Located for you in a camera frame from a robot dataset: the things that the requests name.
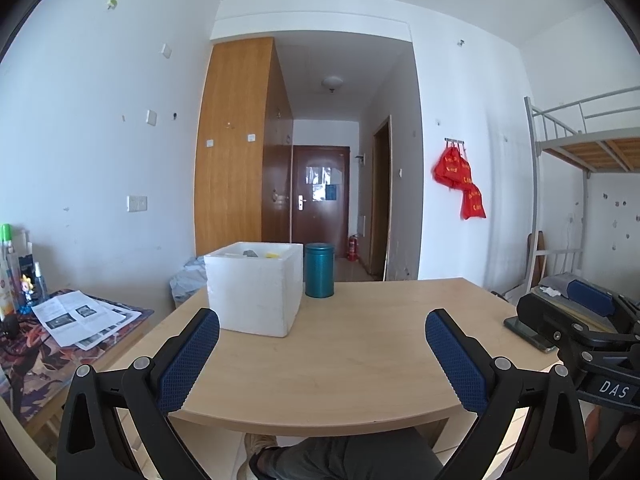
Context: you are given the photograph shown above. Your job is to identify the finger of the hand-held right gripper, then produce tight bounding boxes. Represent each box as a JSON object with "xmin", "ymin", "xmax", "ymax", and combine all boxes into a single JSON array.
[
  {"xmin": 516, "ymin": 293, "xmax": 640, "ymax": 357},
  {"xmin": 567, "ymin": 280, "xmax": 640, "ymax": 333}
]

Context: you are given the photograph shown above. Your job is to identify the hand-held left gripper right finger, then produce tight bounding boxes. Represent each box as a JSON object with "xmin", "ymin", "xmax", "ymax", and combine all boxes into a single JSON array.
[{"xmin": 425, "ymin": 308, "xmax": 590, "ymax": 480}]

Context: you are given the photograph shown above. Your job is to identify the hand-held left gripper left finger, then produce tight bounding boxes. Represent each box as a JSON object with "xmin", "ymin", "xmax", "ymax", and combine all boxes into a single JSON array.
[{"xmin": 56, "ymin": 307, "xmax": 222, "ymax": 480}]

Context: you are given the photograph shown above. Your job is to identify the white foam box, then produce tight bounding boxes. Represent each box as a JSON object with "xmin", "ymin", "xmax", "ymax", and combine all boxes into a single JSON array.
[{"xmin": 203, "ymin": 241, "xmax": 305, "ymax": 338}]

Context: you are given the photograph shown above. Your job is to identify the dark green phone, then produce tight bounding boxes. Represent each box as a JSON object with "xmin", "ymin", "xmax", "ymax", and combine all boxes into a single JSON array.
[{"xmin": 503, "ymin": 315, "xmax": 559, "ymax": 354}]

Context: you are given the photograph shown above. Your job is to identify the grey bedding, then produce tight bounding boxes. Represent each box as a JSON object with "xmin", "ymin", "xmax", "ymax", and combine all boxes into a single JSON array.
[{"xmin": 537, "ymin": 272, "xmax": 583, "ymax": 302}]

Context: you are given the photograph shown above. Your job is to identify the leaning wooden board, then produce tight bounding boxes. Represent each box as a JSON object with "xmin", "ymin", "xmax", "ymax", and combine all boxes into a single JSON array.
[{"xmin": 525, "ymin": 231, "xmax": 546, "ymax": 294}]

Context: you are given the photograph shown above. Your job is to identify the printed paper leaflet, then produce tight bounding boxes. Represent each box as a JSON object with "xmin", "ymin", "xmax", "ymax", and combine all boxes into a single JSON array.
[
  {"xmin": 75, "ymin": 304, "xmax": 142, "ymax": 352},
  {"xmin": 31, "ymin": 290, "xmax": 128, "ymax": 348}
]

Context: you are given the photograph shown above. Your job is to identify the light blue cloth pile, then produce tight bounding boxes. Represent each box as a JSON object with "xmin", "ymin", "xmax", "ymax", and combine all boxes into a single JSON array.
[{"xmin": 170, "ymin": 256, "xmax": 209, "ymax": 306}]

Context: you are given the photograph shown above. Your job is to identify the red fabric bag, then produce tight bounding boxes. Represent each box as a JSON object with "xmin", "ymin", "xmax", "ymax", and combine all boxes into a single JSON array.
[
  {"xmin": 454, "ymin": 152, "xmax": 474, "ymax": 190},
  {"xmin": 460, "ymin": 183, "xmax": 487, "ymax": 221},
  {"xmin": 433, "ymin": 146, "xmax": 463, "ymax": 187}
]

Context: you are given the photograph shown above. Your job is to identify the grey metal bunk bed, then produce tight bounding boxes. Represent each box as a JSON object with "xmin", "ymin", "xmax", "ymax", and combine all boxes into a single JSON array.
[{"xmin": 524, "ymin": 87, "xmax": 640, "ymax": 306}]

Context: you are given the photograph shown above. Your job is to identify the person's leg in grey pants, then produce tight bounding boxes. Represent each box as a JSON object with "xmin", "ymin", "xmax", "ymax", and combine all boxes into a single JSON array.
[{"xmin": 248, "ymin": 429, "xmax": 444, "ymax": 480}]

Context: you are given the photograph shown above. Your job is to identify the teal metal canister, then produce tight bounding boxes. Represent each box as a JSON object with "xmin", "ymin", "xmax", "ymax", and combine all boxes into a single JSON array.
[{"xmin": 304, "ymin": 242, "xmax": 336, "ymax": 299}]

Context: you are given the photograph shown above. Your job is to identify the patterned desk mat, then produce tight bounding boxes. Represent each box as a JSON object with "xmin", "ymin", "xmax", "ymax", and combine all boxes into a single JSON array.
[{"xmin": 0, "ymin": 288, "xmax": 155, "ymax": 423}]

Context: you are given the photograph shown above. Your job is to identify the clear blue spray bottle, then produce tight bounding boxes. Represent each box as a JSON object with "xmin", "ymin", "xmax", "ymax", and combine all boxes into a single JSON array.
[{"xmin": 32, "ymin": 261, "xmax": 49, "ymax": 304}]

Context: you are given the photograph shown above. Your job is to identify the dark brown entrance door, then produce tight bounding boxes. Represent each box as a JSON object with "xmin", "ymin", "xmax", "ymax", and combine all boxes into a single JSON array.
[{"xmin": 291, "ymin": 145, "xmax": 350, "ymax": 260}]

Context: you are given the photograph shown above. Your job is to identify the white orange lotion bottle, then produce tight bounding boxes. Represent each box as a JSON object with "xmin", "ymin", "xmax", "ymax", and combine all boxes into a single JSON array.
[{"xmin": 0, "ymin": 267, "xmax": 16, "ymax": 322}]

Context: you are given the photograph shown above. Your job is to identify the wooden wardrobe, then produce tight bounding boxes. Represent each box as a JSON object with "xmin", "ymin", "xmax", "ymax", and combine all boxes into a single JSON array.
[{"xmin": 194, "ymin": 36, "xmax": 295, "ymax": 257}]

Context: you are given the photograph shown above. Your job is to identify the green-capped spray can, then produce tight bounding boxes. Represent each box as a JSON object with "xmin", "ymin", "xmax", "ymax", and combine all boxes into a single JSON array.
[{"xmin": 0, "ymin": 224, "xmax": 19, "ymax": 306}]

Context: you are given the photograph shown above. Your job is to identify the wooden side door frame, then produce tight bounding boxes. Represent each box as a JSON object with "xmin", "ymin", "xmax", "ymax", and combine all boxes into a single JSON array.
[{"xmin": 371, "ymin": 115, "xmax": 392, "ymax": 282}]

